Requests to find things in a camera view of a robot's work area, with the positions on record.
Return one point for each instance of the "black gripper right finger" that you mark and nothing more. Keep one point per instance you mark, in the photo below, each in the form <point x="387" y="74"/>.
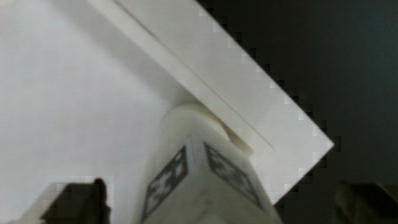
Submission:
<point x="367" y="204"/>

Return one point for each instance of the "white table leg with tag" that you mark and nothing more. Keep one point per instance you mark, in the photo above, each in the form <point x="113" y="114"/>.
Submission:
<point x="204" y="188"/>

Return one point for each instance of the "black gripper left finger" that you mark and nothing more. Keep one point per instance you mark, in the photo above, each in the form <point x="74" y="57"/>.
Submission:
<point x="79" y="206"/>

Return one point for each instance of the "white square tabletop part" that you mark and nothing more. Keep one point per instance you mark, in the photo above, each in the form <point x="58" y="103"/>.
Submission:
<point x="108" y="60"/>

